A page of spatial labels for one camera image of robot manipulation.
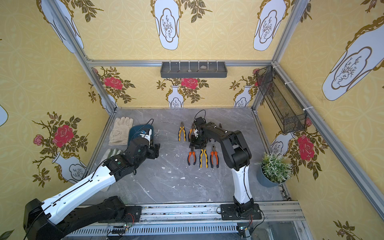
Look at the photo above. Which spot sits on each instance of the orange black reversed pliers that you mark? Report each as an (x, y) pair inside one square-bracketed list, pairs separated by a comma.
[(214, 159)]

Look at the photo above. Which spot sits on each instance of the teal plastic storage box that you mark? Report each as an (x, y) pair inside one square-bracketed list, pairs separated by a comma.
[(135, 132)]

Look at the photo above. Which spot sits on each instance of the orange black box pliers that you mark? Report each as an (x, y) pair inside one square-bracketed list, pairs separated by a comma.
[(192, 157)]

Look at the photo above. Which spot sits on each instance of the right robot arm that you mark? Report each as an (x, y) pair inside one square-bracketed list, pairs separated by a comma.
[(236, 154)]

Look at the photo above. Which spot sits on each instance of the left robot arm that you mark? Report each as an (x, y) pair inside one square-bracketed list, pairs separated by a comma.
[(58, 216)]

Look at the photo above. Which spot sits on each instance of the yellow box pliers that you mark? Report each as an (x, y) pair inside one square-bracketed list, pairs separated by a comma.
[(203, 159)]

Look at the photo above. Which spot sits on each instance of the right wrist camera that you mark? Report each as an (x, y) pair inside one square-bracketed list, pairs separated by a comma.
[(199, 123)]

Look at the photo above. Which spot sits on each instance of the potted green plant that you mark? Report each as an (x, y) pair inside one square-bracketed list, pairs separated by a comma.
[(274, 170)]

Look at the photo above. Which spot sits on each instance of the aluminium corner frame post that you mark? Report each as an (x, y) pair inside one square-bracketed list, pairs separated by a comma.
[(294, 19)]

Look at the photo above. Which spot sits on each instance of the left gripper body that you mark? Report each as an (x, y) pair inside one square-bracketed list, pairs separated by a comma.
[(147, 139)]

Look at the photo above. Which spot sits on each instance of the yellow black large pliers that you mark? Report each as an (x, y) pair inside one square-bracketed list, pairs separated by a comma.
[(182, 133)]

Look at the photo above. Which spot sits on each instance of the black wire mesh basket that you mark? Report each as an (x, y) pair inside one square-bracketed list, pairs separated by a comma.
[(284, 106)]

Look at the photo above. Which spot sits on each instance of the beige work glove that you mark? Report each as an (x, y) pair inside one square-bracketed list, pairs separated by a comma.
[(120, 133)]

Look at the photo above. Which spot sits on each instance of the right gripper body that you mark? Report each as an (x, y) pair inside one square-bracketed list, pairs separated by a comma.
[(196, 139)]

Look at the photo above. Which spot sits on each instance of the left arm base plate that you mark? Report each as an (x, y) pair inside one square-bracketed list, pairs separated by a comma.
[(132, 213)]

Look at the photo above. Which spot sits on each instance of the yellow long-nose pliers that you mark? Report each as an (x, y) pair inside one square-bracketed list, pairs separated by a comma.
[(191, 132)]

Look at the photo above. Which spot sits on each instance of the aluminium front rail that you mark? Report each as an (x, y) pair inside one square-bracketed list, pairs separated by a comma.
[(281, 220)]

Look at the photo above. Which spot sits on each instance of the grey wall shelf tray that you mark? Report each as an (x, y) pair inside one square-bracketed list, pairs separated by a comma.
[(194, 69)]

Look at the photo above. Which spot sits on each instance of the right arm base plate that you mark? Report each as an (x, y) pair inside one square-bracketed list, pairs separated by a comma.
[(234, 212)]

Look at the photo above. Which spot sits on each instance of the white green work glove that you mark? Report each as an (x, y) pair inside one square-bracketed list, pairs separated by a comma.
[(109, 153)]

